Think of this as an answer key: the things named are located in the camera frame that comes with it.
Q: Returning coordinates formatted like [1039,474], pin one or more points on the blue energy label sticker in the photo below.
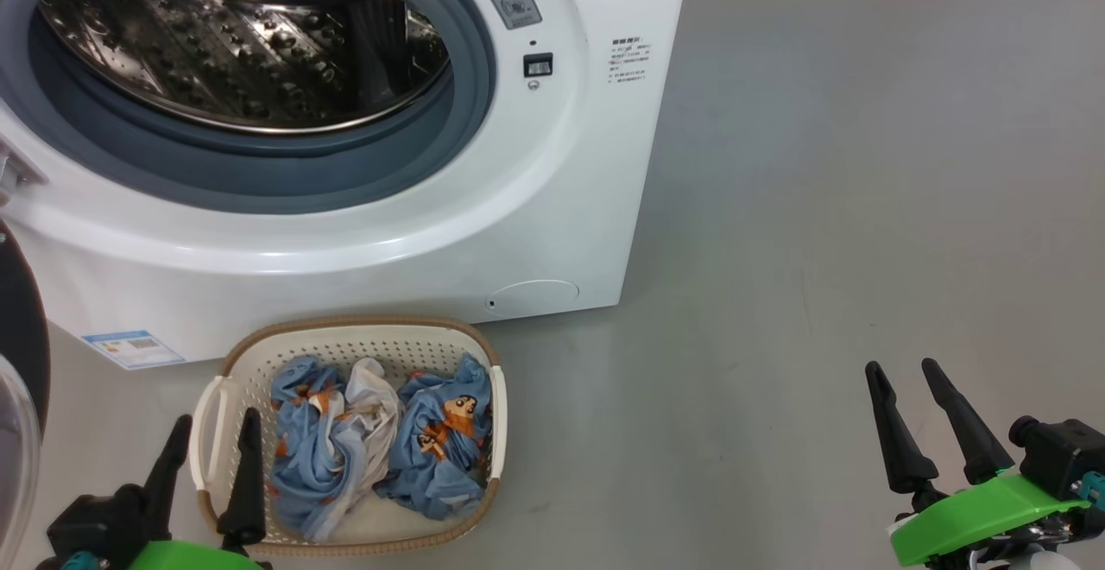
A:
[134,349]

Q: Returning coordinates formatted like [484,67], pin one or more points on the blue cartoon print garment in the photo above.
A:
[440,458]

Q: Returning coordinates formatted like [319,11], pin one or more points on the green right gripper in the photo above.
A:
[975,514]

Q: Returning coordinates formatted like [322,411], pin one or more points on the washing machine door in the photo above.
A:
[22,319]

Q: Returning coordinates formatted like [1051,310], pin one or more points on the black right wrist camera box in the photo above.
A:
[1062,458]

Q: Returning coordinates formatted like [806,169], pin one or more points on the cream perforated plastic laundry basket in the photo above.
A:
[345,345]

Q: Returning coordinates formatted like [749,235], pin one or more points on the stainless steel washing machine drum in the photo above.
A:
[216,52]

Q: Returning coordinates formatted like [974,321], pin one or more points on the round filter cover flap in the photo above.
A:
[535,297]

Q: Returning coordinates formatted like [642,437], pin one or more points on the white front-load washing machine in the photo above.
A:
[570,164]

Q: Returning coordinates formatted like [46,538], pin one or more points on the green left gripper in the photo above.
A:
[190,557]

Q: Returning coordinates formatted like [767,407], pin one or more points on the small printed text sticker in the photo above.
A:
[630,59]

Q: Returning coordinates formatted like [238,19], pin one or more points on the blue patterned clothes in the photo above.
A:
[324,458]

